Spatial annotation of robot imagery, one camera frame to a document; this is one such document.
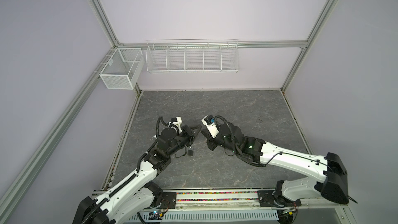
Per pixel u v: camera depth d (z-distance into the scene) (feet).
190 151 2.91
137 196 1.89
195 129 2.35
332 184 1.28
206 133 2.11
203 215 2.32
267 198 2.46
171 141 1.85
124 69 3.32
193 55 3.23
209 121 1.95
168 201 2.40
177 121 2.32
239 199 2.47
